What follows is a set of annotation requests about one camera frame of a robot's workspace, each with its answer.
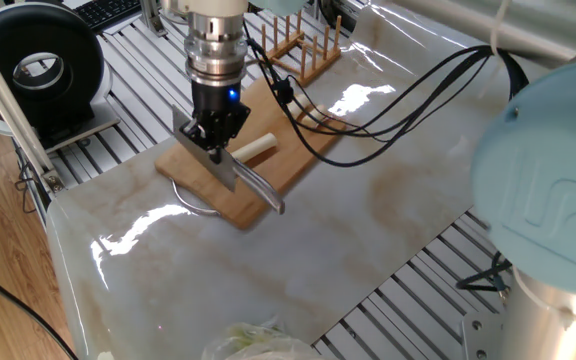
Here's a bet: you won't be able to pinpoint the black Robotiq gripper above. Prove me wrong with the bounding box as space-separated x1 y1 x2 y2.
180 79 252 165

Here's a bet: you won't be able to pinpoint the white scallion stalk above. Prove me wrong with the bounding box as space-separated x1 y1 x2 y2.
230 132 279 164

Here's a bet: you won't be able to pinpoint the steel cleaver knife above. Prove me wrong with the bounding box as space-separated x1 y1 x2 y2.
171 103 287 216

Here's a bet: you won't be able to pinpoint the bamboo cutting board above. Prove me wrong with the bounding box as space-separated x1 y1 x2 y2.
154 74 347 231

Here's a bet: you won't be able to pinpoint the wooden peg rack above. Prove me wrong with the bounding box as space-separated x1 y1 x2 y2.
260 9 343 87

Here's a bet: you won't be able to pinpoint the black keyboard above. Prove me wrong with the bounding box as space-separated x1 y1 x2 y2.
71 0 145 35

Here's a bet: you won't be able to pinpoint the plastic bag of scallion scraps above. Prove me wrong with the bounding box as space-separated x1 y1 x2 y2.
201 319 344 360

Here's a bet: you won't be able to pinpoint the silver robot mounting plate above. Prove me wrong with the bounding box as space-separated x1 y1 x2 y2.
460 312 507 360

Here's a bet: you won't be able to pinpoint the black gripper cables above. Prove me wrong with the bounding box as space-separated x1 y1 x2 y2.
242 19 529 294

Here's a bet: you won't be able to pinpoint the grey fan base plate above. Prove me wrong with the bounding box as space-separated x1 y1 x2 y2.
42 97 122 155

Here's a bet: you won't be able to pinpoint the aluminium bracket post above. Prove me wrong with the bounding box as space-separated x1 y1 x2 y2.
139 0 169 38

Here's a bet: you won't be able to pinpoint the black round duct fan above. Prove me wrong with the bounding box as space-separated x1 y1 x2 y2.
0 2 107 144

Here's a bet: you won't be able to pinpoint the aluminium frame beam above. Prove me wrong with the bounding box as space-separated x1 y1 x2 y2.
0 19 66 195

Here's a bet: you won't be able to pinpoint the black floor cable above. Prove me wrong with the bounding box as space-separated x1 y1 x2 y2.
0 253 80 360

